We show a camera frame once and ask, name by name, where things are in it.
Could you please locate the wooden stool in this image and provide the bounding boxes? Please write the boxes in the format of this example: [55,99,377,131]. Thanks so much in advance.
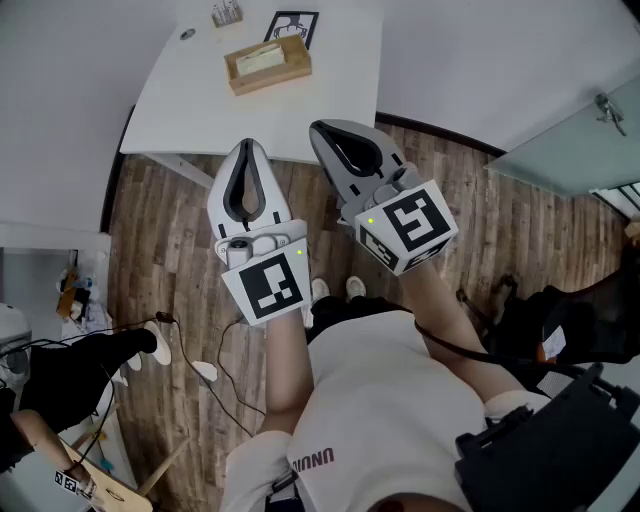
[59,434,191,512]

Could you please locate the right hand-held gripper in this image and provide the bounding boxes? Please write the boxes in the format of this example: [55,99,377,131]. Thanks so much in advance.
[308,118,459,277]

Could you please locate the black equipment pack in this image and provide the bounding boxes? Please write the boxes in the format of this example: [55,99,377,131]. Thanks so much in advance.
[453,363,640,512]

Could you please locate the thin black floor cable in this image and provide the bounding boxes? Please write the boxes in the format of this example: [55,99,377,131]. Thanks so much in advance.
[112,310,269,439]

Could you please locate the person's white t-shirt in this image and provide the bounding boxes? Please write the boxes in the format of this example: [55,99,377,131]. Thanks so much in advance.
[219,309,551,512]

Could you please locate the frosted glass door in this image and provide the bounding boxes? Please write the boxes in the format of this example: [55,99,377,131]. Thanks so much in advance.
[483,74,640,199]

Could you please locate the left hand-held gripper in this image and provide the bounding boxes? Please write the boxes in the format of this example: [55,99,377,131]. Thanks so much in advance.
[206,138,313,328]

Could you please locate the person's left forearm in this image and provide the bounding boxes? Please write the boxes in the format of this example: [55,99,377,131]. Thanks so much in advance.
[264,302,317,436]

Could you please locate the wooden tray with papers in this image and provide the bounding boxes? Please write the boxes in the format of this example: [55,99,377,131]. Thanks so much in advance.
[223,33,314,97]

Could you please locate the thick black cable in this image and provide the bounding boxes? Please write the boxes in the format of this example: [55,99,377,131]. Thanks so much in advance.
[413,319,596,374]

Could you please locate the brown cardboard box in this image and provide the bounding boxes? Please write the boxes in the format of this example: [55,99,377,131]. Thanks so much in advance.
[55,269,80,319]

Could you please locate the white paper sheet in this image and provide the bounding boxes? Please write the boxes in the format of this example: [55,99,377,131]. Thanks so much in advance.
[234,42,288,78]

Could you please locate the black harness strap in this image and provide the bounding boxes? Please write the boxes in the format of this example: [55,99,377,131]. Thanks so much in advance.
[269,469,301,504]

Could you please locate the person's black trousers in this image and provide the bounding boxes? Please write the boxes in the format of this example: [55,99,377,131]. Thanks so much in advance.
[308,294,414,346]

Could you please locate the another person's forearm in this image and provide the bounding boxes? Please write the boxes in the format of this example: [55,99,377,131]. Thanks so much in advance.
[9,409,99,501]

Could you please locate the black framed picture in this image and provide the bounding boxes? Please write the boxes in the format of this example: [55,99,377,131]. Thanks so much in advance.
[263,10,320,51]

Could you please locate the metal door handle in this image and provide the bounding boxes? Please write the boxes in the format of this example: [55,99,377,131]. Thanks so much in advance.
[593,92,629,137]

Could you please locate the person's right forearm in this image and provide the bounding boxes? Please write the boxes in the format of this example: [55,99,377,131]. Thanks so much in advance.
[399,257,531,406]

